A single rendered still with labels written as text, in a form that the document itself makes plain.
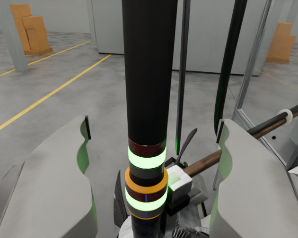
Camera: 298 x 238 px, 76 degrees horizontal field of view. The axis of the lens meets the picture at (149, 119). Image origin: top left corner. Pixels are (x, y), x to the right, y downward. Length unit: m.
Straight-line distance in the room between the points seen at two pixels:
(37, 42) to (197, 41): 5.63
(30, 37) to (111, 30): 2.91
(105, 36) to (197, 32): 3.55
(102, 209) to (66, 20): 13.09
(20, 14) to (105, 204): 7.40
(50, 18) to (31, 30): 6.52
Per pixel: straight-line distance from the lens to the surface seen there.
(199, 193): 0.76
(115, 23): 7.58
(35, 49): 8.52
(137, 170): 0.17
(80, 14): 13.80
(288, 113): 0.42
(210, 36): 5.69
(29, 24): 8.37
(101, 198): 2.17
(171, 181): 0.23
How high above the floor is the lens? 1.72
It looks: 31 degrees down
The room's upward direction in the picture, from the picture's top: 1 degrees clockwise
